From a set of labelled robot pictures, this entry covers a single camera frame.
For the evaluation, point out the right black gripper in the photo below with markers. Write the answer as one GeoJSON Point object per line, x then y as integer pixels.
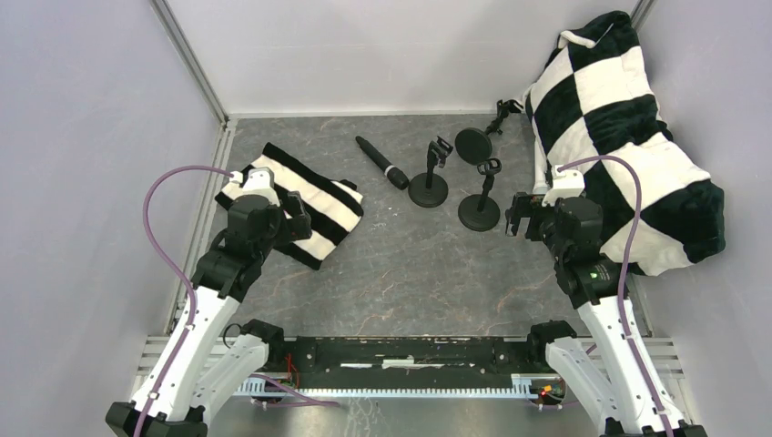
{"type": "Point", "coordinates": [525, 214]}

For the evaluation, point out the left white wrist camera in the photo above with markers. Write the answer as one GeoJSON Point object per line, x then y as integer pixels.
{"type": "Point", "coordinates": [256, 181]}

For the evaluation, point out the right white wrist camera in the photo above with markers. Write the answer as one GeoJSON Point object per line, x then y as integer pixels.
{"type": "Point", "coordinates": [565, 184]}

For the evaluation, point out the tipped black mic stand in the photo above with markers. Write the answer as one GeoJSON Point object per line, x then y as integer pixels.
{"type": "Point", "coordinates": [473, 144]}

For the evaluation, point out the black white striped towel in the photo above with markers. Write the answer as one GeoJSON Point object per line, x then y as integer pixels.
{"type": "Point", "coordinates": [333, 206]}

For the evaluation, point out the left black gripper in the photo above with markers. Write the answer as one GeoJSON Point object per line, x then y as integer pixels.
{"type": "Point", "coordinates": [296, 218]}

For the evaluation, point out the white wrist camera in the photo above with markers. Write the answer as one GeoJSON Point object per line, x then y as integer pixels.
{"type": "Point", "coordinates": [256, 181]}
{"type": "Point", "coordinates": [565, 184]}

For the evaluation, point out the black mic stand ring holder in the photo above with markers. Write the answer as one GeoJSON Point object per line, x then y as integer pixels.
{"type": "Point", "coordinates": [478, 212]}

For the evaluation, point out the black handheld microphone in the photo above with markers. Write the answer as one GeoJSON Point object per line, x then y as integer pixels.
{"type": "Point", "coordinates": [395, 175]}

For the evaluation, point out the white tube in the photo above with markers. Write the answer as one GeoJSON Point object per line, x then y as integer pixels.
{"type": "Point", "coordinates": [540, 185]}

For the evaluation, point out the black mic stand with clip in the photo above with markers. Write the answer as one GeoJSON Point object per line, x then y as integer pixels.
{"type": "Point", "coordinates": [427, 189]}

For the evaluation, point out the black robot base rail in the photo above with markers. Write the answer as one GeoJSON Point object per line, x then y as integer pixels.
{"type": "Point", "coordinates": [383, 363]}

